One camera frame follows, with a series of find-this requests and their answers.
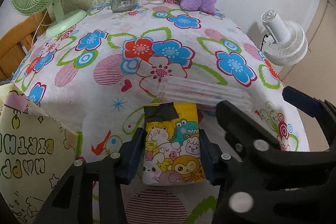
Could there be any yellow cartoon tissue pack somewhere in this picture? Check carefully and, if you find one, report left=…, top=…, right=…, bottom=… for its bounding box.
left=141, top=102, right=205, bottom=186

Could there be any clear plastic pouch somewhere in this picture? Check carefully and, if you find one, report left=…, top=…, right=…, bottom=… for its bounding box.
left=158, top=76, right=253, bottom=111

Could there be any yellow cartoon storage box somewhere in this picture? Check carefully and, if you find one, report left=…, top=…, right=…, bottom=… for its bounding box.
left=1, top=83, right=79, bottom=223

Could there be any white standing fan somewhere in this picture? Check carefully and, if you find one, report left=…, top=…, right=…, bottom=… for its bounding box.
left=260, top=10, right=308, bottom=67

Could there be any floral tablecloth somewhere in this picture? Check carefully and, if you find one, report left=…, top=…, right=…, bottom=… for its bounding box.
left=10, top=0, right=310, bottom=224

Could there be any wooden bed headboard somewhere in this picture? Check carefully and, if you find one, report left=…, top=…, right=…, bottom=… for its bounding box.
left=1, top=10, right=51, bottom=81

